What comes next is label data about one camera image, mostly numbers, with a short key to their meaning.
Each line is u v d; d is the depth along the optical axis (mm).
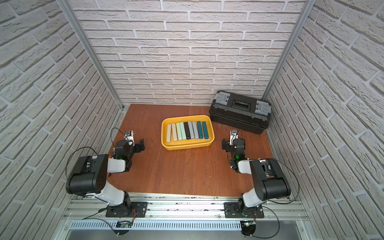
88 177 455
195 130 1022
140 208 744
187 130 1010
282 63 902
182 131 1005
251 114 929
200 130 1033
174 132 1005
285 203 446
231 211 729
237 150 705
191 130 1014
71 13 718
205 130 1033
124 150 723
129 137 814
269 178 460
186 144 962
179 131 1007
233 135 792
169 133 1003
